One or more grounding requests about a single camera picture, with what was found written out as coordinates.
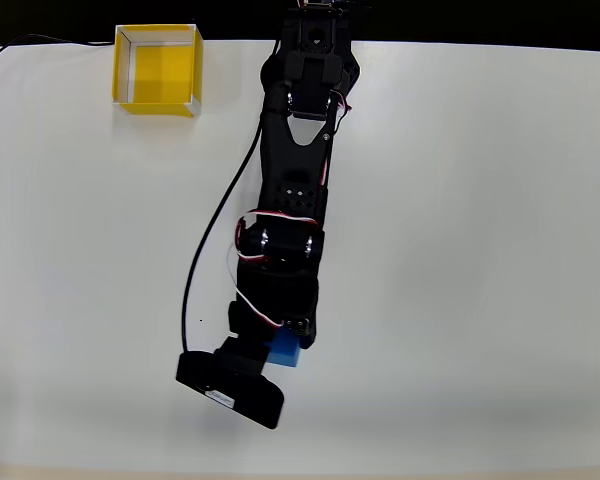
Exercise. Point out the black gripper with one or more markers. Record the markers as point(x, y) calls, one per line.
point(300, 326)

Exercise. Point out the blue cube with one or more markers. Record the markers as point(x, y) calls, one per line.
point(286, 352)

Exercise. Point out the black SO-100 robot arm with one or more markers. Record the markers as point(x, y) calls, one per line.
point(295, 165)

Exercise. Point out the yellow box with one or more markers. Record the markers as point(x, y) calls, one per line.
point(165, 65)

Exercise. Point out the black gripper-mounted camera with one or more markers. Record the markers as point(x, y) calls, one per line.
point(235, 387)

